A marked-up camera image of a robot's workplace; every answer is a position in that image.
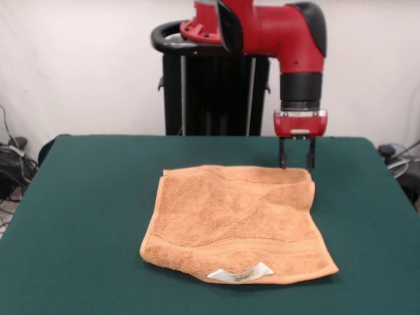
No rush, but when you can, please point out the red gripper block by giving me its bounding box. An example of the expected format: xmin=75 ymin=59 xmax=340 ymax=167
xmin=274 ymin=114 xmax=329 ymax=171

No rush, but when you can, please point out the orange terry towel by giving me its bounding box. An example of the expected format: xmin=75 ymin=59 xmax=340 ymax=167
xmin=139 ymin=165 xmax=340 ymax=285

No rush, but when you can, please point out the black floor equipment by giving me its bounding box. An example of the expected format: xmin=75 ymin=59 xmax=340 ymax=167
xmin=398 ymin=170 xmax=420 ymax=211

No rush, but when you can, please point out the dark green table cloth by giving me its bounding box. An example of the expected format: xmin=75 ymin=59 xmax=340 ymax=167
xmin=0 ymin=134 xmax=420 ymax=315

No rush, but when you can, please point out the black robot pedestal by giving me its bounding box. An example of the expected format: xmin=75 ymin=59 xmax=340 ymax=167
xmin=150 ymin=20 xmax=288 ymax=137

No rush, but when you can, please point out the grey round pedestal foot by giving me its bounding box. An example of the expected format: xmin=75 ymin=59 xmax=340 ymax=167
xmin=387 ymin=156 xmax=410 ymax=180

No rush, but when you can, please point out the black tangled cable bundle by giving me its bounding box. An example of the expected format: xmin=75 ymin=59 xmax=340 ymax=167
xmin=0 ymin=104 xmax=39 ymax=203

